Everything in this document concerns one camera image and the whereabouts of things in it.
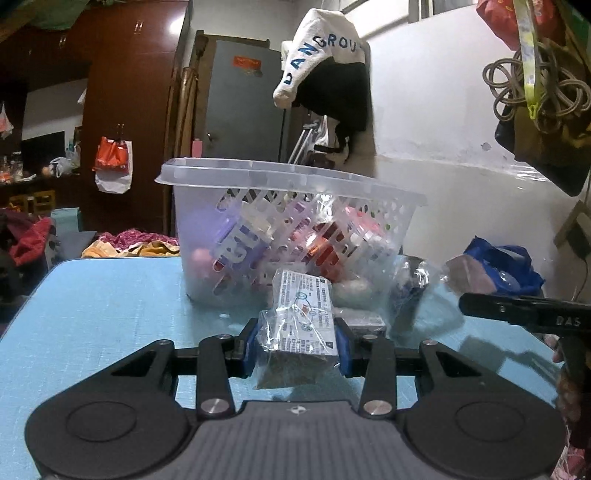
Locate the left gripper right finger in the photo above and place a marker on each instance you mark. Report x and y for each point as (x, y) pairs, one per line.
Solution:
(372, 357)

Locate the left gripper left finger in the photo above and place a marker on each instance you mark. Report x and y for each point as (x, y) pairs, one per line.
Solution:
(220, 358)

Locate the silver packet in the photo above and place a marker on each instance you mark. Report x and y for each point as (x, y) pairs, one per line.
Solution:
(296, 341)

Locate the clear plastic perforated basket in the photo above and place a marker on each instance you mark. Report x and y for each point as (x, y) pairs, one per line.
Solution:
(239, 221)

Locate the person right hand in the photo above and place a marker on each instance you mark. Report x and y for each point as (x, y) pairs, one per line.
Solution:
(568, 400)

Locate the blue shopping bag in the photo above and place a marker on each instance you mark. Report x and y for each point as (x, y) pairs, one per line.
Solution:
(509, 266)

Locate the orange white hanging bag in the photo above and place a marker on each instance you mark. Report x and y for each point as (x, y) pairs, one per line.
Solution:
(113, 166)

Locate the grey door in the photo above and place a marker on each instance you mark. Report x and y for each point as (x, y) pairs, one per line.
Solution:
(240, 119)

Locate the dark red wooden wardrobe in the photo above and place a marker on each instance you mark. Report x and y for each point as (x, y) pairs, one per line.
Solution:
(130, 55)

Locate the white cap with blue letters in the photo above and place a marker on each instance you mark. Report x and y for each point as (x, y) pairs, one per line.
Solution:
(321, 35)

